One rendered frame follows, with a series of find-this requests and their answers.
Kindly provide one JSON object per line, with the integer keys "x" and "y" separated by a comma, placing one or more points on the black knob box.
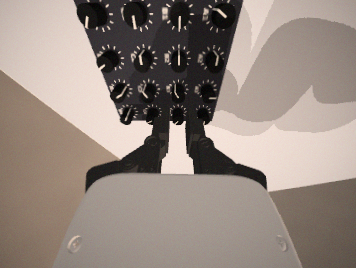
{"x": 145, "y": 40}

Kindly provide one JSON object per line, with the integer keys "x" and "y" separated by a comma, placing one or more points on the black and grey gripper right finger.
{"x": 208, "y": 158}

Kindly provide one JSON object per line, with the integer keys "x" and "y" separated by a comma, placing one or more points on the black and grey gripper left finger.
{"x": 146, "y": 158}

